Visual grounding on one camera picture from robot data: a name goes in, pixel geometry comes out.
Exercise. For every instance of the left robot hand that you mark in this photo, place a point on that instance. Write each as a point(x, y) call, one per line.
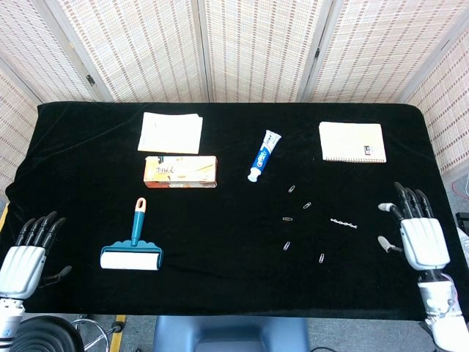
point(22, 267)

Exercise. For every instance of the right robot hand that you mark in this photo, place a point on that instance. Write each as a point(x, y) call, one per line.
point(425, 242)

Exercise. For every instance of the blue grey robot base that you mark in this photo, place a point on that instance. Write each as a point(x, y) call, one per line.
point(227, 333)

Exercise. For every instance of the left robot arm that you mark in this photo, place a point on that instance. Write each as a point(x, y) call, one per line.
point(9, 319)

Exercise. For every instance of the black box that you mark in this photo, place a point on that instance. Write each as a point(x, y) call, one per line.
point(463, 221)

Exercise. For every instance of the chrome stool base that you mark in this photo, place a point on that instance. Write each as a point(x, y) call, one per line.
point(96, 335)

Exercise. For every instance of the teal lint roller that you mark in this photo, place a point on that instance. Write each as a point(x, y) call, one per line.
point(130, 261)

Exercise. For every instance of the woven folding screen panel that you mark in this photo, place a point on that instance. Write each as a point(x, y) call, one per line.
point(377, 47)
point(36, 44)
point(14, 139)
point(139, 47)
point(256, 47)
point(447, 121)

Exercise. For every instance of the beige spiral notebook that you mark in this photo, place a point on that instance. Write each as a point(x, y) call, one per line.
point(351, 143)

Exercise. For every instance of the blue white toothpaste tube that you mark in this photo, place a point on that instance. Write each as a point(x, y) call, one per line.
point(264, 155)

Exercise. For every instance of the orange snack box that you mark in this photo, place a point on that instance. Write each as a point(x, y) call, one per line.
point(179, 172)

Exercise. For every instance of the black velvet tablecloth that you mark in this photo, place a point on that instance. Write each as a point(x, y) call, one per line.
point(220, 256)

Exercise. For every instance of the white paper booklet stack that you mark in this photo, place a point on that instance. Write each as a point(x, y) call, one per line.
point(168, 133)

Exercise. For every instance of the black screen hinge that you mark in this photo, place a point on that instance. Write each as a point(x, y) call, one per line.
point(317, 51)
point(90, 80)

